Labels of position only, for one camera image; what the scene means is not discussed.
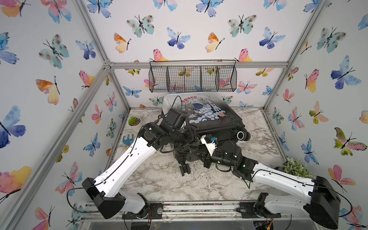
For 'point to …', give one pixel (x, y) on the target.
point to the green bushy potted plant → (296, 167)
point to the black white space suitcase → (208, 114)
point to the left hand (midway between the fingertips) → (200, 142)
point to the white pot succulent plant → (133, 121)
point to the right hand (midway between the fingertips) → (193, 152)
